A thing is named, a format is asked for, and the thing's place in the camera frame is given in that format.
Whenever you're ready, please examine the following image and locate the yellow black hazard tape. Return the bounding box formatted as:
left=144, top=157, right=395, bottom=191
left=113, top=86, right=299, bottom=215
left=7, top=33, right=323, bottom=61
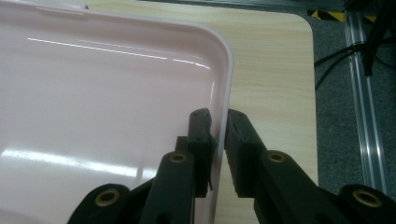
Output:
left=306, top=8, right=346, bottom=23

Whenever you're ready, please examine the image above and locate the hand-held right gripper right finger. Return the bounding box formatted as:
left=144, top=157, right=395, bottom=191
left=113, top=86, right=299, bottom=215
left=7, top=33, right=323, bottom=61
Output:
left=224, top=108, right=350, bottom=224

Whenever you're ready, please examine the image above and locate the aluminium floor rail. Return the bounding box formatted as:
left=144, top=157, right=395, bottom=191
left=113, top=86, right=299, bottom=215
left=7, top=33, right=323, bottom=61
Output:
left=343, top=10, right=390, bottom=196

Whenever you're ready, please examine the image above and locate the black floor cable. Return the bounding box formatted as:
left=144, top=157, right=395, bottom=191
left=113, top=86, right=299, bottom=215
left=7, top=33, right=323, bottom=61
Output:
left=314, top=42, right=366, bottom=91

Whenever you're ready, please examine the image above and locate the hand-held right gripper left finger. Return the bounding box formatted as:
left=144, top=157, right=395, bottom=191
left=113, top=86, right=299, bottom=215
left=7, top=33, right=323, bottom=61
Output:
left=139, top=107, right=218, bottom=224

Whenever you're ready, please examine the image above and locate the black metal stand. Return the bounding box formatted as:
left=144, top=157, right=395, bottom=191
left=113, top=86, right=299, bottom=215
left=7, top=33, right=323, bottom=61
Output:
left=361, top=0, right=396, bottom=77

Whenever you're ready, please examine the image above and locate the pink medicine chest box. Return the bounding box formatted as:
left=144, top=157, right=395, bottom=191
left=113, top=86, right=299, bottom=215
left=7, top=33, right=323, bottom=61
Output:
left=0, top=0, right=234, bottom=224

